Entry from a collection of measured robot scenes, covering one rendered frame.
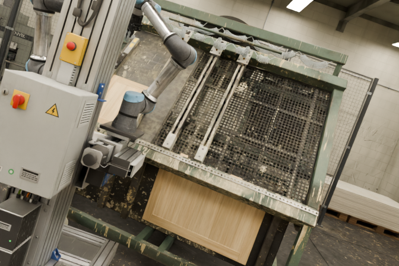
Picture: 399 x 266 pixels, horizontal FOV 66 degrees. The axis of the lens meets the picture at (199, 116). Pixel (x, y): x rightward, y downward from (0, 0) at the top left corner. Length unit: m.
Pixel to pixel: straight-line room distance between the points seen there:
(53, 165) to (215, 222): 1.49
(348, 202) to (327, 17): 4.19
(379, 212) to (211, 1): 5.59
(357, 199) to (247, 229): 4.13
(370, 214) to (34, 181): 5.95
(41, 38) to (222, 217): 1.77
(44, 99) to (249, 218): 1.73
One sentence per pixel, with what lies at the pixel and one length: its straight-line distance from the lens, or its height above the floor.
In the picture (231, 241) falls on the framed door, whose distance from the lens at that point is 2.61.
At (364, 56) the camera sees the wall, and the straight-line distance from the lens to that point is 8.35.
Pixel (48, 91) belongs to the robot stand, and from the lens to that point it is 1.43.
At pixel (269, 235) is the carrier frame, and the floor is 0.56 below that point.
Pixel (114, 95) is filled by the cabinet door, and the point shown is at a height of 1.12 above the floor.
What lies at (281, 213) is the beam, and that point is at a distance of 2.26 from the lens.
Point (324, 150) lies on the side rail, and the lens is 2.55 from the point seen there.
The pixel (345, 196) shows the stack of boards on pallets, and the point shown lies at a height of 0.45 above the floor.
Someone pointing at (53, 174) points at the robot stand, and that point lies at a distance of 1.47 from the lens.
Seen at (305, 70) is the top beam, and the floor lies 1.87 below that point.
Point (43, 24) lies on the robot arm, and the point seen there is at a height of 1.47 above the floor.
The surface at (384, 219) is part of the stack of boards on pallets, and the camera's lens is 6.84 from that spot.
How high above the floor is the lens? 1.42
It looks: 5 degrees down
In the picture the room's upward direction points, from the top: 19 degrees clockwise
